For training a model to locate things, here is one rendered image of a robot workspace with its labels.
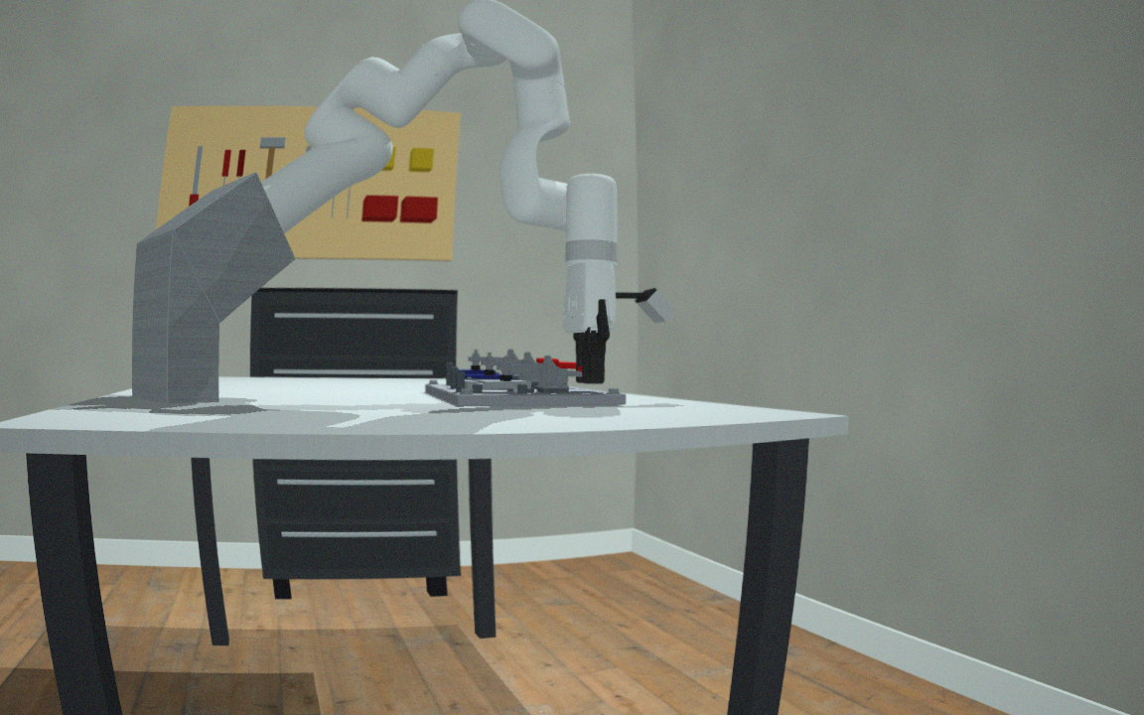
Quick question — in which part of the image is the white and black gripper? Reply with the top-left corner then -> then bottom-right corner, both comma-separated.
563,259 -> 617,383

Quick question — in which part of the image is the toggle clamp with red handle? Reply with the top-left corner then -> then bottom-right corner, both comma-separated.
468,349 -> 559,380

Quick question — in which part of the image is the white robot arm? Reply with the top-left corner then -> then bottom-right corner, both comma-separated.
261,0 -> 617,262

